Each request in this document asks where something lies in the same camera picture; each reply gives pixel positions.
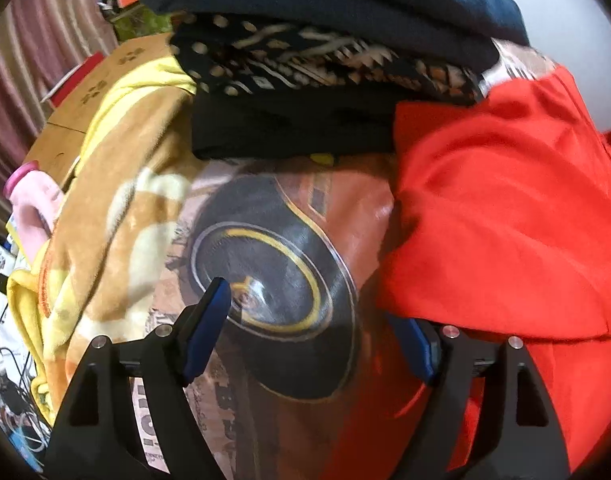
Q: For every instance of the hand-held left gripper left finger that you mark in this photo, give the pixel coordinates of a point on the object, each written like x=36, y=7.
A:
x=211, y=322

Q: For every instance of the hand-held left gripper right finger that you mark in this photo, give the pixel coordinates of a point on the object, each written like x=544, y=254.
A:
x=419, y=347

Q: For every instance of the red garment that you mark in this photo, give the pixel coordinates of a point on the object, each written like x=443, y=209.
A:
x=485, y=210

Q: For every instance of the car printed blanket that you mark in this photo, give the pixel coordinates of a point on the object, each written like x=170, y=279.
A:
x=285, y=240

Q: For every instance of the yellow brown fleece blanket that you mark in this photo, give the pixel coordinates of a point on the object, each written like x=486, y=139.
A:
x=115, y=185

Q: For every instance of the pink plush item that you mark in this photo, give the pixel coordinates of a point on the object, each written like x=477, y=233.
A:
x=35, y=205

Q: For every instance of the cardboard box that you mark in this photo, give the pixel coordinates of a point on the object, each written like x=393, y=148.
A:
x=85, y=95

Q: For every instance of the pile of clutter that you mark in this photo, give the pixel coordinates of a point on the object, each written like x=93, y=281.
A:
x=135, y=15

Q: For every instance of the striped curtain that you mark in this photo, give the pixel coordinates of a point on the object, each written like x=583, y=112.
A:
x=30, y=60

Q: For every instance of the navy blue garment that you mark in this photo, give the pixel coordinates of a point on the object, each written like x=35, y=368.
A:
x=335, y=0

